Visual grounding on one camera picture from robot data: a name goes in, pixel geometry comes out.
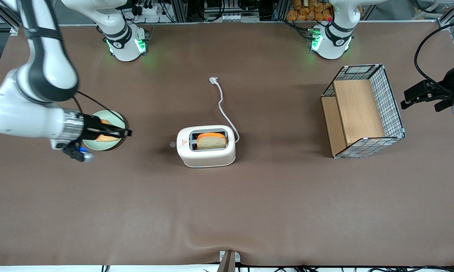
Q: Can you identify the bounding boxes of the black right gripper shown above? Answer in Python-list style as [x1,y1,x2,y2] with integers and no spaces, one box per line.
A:
[82,114,133,141]

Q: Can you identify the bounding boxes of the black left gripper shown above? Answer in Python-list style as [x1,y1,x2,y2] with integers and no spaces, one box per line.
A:
[401,60,454,112]

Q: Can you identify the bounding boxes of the white two-slot toaster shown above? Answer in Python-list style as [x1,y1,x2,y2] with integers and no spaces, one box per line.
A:
[176,125,236,168]

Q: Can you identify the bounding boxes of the triangular orange pastry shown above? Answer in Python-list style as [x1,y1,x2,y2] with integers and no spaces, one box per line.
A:
[98,119,122,142]

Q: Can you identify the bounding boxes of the pale green plate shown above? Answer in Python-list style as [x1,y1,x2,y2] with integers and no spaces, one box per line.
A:
[83,110,126,151]

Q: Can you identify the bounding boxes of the toast bread slice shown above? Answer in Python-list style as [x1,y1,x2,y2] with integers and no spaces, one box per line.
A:
[196,132,227,150]

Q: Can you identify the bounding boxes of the white power strip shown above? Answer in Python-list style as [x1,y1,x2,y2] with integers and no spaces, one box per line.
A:
[133,3,164,16]

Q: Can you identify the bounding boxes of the brown table cover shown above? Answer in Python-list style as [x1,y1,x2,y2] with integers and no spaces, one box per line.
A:
[0,21,454,267]

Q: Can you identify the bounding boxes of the bag of orange buns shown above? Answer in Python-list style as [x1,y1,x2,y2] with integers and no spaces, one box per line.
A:
[286,0,334,22]

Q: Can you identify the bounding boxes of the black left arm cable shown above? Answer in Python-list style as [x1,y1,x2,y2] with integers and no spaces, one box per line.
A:
[414,18,454,96]

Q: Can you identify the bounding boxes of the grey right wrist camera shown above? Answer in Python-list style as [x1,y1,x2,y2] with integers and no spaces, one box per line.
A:
[63,141,95,163]

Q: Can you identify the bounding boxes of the wire basket with wooden shelf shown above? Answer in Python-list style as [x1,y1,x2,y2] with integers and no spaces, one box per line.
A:
[321,64,406,159]

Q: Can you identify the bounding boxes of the white toaster power cord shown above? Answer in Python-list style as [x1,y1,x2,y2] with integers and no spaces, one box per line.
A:
[209,77,240,144]

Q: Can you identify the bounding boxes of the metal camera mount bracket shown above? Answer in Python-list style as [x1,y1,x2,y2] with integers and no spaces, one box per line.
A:
[216,250,241,272]

